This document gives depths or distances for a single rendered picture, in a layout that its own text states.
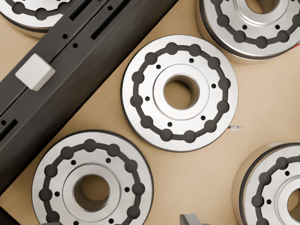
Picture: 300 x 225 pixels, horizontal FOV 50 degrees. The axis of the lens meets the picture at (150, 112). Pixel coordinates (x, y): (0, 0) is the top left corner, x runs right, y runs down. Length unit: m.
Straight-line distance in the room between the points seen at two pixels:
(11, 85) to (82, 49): 0.05
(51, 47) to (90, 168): 0.11
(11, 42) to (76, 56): 0.13
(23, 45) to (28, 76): 0.13
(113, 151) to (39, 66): 0.11
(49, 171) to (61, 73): 0.10
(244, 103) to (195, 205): 0.11
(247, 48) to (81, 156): 0.17
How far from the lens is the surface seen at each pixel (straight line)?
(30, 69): 0.21
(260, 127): 0.33
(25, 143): 0.26
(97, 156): 0.28
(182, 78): 0.29
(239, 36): 0.30
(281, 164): 0.30
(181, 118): 0.27
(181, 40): 0.28
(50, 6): 0.30
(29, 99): 0.22
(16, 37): 0.34
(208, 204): 0.32
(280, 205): 0.30
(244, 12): 0.30
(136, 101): 0.28
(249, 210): 0.30
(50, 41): 0.22
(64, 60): 0.21
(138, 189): 0.28
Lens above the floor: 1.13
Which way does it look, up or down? 87 degrees down
